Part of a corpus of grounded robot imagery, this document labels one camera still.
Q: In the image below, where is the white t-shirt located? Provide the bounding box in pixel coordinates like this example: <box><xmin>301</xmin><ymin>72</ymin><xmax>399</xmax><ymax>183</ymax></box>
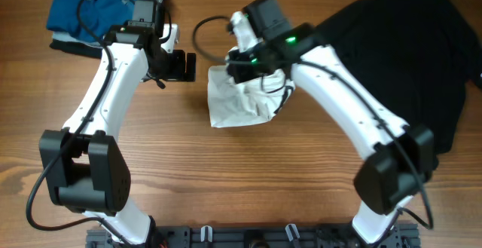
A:
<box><xmin>207</xmin><ymin>65</ymin><xmax>296</xmax><ymax>128</ymax></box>

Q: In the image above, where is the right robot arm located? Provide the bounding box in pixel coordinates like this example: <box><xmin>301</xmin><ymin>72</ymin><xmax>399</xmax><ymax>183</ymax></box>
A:
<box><xmin>227</xmin><ymin>22</ymin><xmax>433</xmax><ymax>247</ymax></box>

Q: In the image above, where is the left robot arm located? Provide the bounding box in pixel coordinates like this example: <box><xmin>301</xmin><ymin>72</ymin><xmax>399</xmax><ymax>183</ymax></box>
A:
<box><xmin>39</xmin><ymin>32</ymin><xmax>196</xmax><ymax>247</ymax></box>

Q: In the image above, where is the folded blue shirt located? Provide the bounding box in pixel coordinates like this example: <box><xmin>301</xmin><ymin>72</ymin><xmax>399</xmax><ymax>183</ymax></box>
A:
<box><xmin>46</xmin><ymin>0</ymin><xmax>134</xmax><ymax>42</ymax></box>

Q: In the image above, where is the folded black garment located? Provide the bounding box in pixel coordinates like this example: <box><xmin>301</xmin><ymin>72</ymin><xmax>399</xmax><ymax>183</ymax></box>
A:
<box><xmin>50</xmin><ymin>36</ymin><xmax>102</xmax><ymax>59</ymax></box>

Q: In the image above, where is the folded light denim garment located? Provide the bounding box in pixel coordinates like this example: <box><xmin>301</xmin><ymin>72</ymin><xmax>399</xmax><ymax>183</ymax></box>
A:
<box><xmin>51</xmin><ymin>0</ymin><xmax>164</xmax><ymax>49</ymax></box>

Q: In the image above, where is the black t-shirt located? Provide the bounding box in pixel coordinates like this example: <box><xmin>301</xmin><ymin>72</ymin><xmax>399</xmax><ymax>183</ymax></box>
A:
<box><xmin>316</xmin><ymin>0</ymin><xmax>481</xmax><ymax>156</ymax></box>

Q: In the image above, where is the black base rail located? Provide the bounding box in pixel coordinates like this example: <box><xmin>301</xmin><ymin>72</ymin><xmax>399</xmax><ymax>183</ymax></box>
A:
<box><xmin>85</xmin><ymin>223</ymin><xmax>421</xmax><ymax>248</ymax></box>

